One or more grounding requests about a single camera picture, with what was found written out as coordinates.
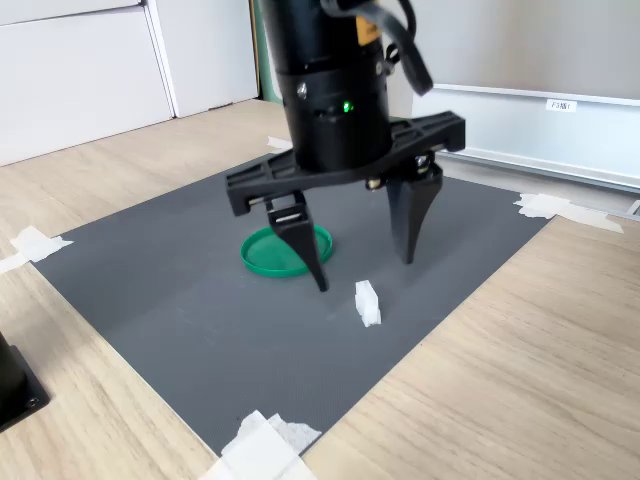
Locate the small white plastic terminal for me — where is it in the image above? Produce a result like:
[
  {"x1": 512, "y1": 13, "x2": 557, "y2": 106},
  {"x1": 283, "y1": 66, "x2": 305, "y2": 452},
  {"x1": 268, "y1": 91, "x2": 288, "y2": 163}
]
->
[{"x1": 354, "y1": 279, "x2": 384, "y2": 329}]

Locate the round green lid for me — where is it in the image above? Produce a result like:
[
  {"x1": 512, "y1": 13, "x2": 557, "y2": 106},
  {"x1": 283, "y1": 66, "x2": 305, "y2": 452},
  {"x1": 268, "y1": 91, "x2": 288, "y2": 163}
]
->
[{"x1": 240, "y1": 223, "x2": 335, "y2": 279}]

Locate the dark grey mat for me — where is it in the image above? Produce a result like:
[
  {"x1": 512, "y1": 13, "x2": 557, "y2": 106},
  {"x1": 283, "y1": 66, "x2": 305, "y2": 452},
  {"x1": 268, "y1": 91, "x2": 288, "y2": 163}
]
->
[{"x1": 30, "y1": 146, "x2": 559, "y2": 459}]

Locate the green partition edge trim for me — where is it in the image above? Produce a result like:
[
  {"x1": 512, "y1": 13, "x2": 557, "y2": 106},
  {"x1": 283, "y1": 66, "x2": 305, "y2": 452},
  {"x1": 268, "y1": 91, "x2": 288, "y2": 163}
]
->
[{"x1": 249, "y1": 0, "x2": 282, "y2": 105}]

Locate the white partition panel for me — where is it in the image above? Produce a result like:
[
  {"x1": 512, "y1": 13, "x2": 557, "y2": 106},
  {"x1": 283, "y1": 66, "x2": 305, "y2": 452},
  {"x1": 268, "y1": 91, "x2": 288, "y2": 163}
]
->
[{"x1": 147, "y1": 0, "x2": 262, "y2": 120}]

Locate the black camera cable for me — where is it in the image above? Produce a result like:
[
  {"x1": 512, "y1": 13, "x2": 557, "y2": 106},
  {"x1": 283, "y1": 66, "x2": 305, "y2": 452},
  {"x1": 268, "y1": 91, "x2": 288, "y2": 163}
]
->
[{"x1": 319, "y1": 0, "x2": 435, "y2": 98}]

